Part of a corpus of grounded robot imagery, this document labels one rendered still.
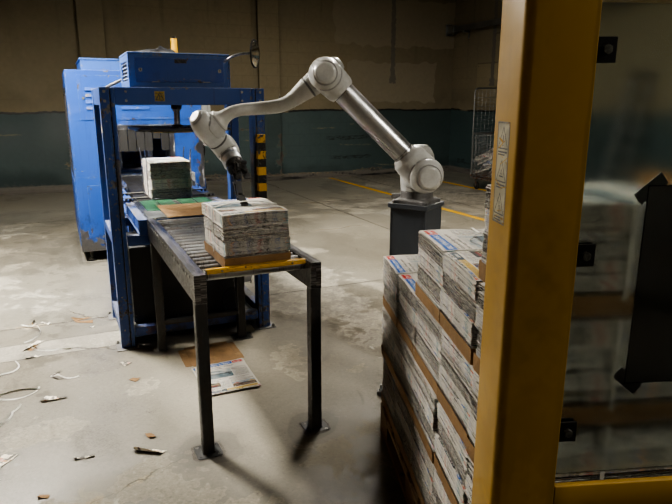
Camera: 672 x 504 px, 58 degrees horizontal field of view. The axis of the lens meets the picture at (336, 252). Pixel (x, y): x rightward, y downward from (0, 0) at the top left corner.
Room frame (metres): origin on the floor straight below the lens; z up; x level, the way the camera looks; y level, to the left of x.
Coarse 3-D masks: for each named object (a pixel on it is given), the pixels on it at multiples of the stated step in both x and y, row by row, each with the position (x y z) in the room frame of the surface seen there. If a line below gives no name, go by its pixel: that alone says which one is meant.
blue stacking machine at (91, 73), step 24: (72, 72) 5.53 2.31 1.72; (96, 72) 5.61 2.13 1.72; (120, 72) 5.69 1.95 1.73; (72, 96) 5.52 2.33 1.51; (72, 120) 5.51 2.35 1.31; (120, 120) 5.68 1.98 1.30; (144, 120) 5.77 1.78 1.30; (168, 120) 5.86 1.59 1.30; (72, 144) 5.50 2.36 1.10; (96, 144) 5.59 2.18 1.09; (120, 144) 5.67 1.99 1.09; (144, 144) 5.76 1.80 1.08; (168, 144) 5.85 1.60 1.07; (192, 144) 5.95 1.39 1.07; (72, 168) 5.96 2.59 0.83; (96, 168) 5.58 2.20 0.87; (192, 168) 5.94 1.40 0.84; (96, 192) 5.57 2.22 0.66; (96, 216) 5.56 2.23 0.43; (96, 240) 5.55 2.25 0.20
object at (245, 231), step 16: (224, 208) 2.54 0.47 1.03; (240, 208) 2.54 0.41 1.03; (256, 208) 2.53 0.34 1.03; (272, 208) 2.51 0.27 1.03; (224, 224) 2.38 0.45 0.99; (240, 224) 2.41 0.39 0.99; (256, 224) 2.44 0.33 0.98; (272, 224) 2.46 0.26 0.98; (288, 224) 2.49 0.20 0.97; (224, 240) 2.38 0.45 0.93; (240, 240) 2.40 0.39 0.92; (256, 240) 2.43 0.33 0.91; (272, 240) 2.46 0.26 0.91; (288, 240) 2.49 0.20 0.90; (224, 256) 2.39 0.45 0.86; (240, 256) 2.41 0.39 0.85
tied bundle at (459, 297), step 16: (448, 256) 1.61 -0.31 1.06; (464, 256) 1.60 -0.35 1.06; (480, 256) 1.60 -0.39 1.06; (448, 272) 1.61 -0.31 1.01; (464, 272) 1.48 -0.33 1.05; (448, 288) 1.61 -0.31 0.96; (464, 288) 1.47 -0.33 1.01; (448, 304) 1.58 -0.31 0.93; (464, 304) 1.47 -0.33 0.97; (448, 320) 1.59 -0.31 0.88; (464, 320) 1.44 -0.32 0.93; (464, 336) 1.44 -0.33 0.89
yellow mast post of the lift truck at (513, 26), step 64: (512, 0) 0.78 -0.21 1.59; (576, 0) 0.74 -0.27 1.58; (512, 64) 0.77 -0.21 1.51; (576, 64) 0.74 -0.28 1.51; (512, 128) 0.75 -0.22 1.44; (576, 128) 0.74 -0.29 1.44; (512, 192) 0.74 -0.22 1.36; (576, 192) 0.74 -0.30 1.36; (512, 256) 0.74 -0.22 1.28; (576, 256) 0.74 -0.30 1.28; (512, 320) 0.73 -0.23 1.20; (512, 384) 0.73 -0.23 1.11; (512, 448) 0.73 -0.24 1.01
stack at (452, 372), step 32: (384, 256) 2.52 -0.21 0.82; (416, 256) 2.51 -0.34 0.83; (384, 288) 2.51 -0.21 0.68; (384, 320) 2.47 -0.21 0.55; (416, 320) 1.96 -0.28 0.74; (448, 352) 1.59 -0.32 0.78; (384, 384) 2.47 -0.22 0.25; (416, 384) 1.89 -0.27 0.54; (448, 384) 1.56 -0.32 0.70; (384, 416) 2.43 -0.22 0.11; (416, 416) 1.90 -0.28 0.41; (416, 448) 1.87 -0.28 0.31; (448, 448) 1.54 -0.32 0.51; (416, 480) 1.87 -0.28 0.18; (448, 480) 1.52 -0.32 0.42
